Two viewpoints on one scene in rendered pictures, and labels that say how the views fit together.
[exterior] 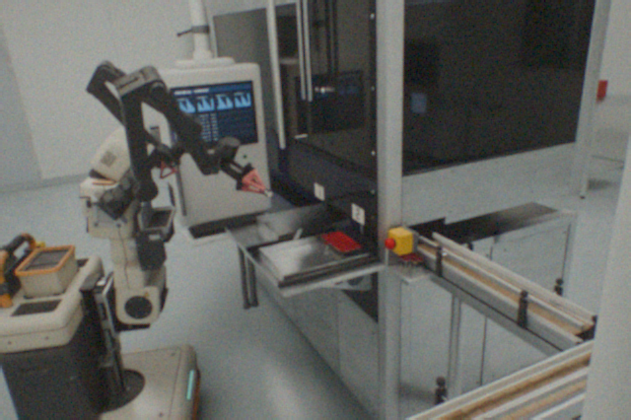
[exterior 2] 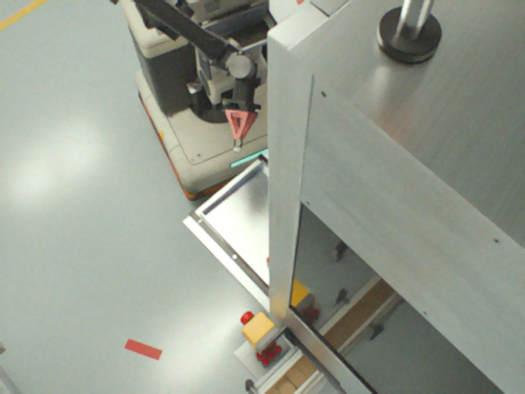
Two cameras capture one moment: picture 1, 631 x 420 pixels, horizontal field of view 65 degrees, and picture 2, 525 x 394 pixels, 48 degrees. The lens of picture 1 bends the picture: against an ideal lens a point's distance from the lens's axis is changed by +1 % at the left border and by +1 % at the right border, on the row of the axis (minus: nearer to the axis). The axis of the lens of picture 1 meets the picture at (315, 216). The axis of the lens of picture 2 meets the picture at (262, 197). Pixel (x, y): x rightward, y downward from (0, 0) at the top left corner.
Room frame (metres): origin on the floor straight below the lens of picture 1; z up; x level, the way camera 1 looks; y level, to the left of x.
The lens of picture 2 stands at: (1.49, -0.61, 2.56)
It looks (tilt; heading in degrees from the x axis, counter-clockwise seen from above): 65 degrees down; 73
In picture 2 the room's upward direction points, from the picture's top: 2 degrees counter-clockwise
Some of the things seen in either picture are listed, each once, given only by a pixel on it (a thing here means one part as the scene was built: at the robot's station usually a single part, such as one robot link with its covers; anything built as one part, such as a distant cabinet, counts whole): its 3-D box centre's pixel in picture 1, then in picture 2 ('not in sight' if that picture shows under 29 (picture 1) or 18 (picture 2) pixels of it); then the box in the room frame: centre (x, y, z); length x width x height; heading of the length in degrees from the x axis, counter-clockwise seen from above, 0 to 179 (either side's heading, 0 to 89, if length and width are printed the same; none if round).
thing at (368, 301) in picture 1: (281, 217); not in sight; (2.57, 0.19, 0.73); 1.98 x 0.01 x 0.25; 25
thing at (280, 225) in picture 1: (302, 221); not in sight; (2.06, 0.06, 0.90); 0.34 x 0.26 x 0.04; 115
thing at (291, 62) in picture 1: (297, 75); not in sight; (2.28, 0.05, 1.50); 0.47 x 0.01 x 0.59; 25
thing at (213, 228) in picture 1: (231, 224); not in sight; (2.28, 0.42, 0.82); 0.40 x 0.14 x 0.02; 115
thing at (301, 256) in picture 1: (313, 254); (269, 225); (1.70, 0.02, 0.90); 0.34 x 0.26 x 0.04; 114
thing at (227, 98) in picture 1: (214, 141); not in sight; (2.49, 0.49, 1.19); 0.50 x 0.19 x 0.78; 115
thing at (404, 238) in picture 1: (401, 241); (260, 331); (1.57, -0.29, 0.99); 0.08 x 0.07 x 0.07; 115
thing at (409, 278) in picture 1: (413, 271); (267, 356); (1.57, -0.34, 0.87); 0.14 x 0.13 x 0.02; 115
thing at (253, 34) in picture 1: (256, 69); not in sight; (2.77, 0.27, 1.50); 0.49 x 0.01 x 0.59; 25
